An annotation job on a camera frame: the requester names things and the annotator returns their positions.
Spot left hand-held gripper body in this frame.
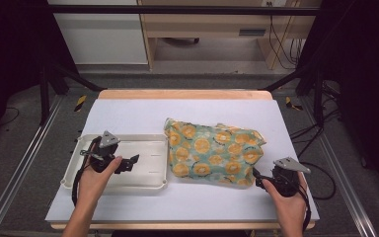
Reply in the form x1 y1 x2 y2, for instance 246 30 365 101
79 130 121 173

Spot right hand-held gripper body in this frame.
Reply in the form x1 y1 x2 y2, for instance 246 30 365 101
265 156 312 198

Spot white plastic tray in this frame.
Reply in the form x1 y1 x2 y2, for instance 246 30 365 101
60 132 170 193

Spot orange print fabric bag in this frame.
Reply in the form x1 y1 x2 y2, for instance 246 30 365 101
163 118 266 190

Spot person's right hand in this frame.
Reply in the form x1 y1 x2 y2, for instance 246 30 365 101
261 171 311 228

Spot person's left hand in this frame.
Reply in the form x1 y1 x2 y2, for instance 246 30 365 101
77 155 123 206

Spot yellow black tape piece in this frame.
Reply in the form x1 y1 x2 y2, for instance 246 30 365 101
74 94 88 113
283 96 304 112

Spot white table mat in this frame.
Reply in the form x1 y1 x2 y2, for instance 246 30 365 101
44 98 321 222

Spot wooden table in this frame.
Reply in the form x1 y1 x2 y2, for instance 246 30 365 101
49 88 316 231

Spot black metal stand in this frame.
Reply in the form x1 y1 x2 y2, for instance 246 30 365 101
38 61 109 126
259 64 328 128

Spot white cabinet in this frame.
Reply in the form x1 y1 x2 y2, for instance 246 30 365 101
47 0 149 65

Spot dark curtain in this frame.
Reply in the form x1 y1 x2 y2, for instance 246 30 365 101
295 0 379 186
0 0 80 151

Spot grey desk label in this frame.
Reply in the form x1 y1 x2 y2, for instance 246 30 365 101
238 28 266 38

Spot light wooden desk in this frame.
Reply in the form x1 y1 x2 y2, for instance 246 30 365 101
137 0 322 71

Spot right hand-held gripper black cable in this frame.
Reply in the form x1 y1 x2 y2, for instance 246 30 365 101
296 182 312 232

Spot hand-held gripper black cable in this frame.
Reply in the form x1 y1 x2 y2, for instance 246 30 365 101
296 182 312 232
71 136 97 207

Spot left hand-held gripper black cable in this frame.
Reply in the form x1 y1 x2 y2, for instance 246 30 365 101
71 136 97 207

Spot black floor cables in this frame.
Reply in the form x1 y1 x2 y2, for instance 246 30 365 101
288 80 341 201

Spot aluminium floor rail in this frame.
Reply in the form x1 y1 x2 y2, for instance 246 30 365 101
300 96 378 237
0 95 64 237

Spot thin black floor cable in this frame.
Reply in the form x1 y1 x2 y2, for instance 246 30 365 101
0 106 21 126

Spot black hanging desk cables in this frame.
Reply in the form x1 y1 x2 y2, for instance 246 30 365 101
266 1 306 70

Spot black horizontal frame bar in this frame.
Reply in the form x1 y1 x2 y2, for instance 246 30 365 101
45 4 322 17

